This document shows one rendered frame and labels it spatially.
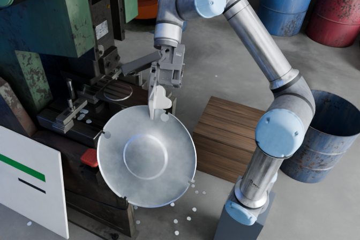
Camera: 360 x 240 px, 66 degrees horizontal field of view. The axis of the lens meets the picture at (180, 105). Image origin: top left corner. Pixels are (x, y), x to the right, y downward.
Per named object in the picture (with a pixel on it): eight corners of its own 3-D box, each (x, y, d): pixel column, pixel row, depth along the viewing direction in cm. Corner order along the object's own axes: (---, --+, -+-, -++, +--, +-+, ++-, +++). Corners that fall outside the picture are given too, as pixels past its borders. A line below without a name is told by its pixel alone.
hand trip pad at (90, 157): (107, 166, 104) (105, 153, 99) (97, 178, 100) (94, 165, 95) (92, 159, 106) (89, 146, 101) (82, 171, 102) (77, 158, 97)
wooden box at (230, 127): (256, 146, 206) (269, 112, 183) (246, 187, 179) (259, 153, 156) (205, 129, 216) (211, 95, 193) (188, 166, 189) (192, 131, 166)
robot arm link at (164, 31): (153, 22, 73) (157, 32, 82) (151, 38, 73) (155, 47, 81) (181, 24, 73) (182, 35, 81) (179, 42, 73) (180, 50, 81)
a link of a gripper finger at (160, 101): (167, 121, 72) (172, 85, 72) (145, 118, 72) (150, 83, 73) (169, 121, 75) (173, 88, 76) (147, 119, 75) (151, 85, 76)
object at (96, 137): (148, 89, 147) (147, 80, 143) (96, 148, 115) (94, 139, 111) (100, 74, 155) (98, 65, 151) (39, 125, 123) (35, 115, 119)
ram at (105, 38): (125, 62, 121) (119, -7, 102) (105, 80, 110) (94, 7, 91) (92, 52, 126) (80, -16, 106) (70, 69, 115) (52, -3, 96)
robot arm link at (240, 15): (330, 99, 84) (239, -40, 78) (322, 120, 77) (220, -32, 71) (296, 111, 93) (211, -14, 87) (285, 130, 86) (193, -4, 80)
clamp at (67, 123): (90, 109, 125) (87, 91, 118) (65, 133, 113) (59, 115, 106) (79, 105, 126) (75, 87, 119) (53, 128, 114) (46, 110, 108)
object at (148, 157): (215, 137, 73) (215, 137, 72) (167, 225, 78) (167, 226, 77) (122, 87, 77) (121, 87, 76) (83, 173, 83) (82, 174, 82)
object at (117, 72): (130, 71, 148) (128, 54, 142) (112, 88, 136) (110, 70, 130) (120, 68, 150) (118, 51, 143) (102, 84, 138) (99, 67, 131)
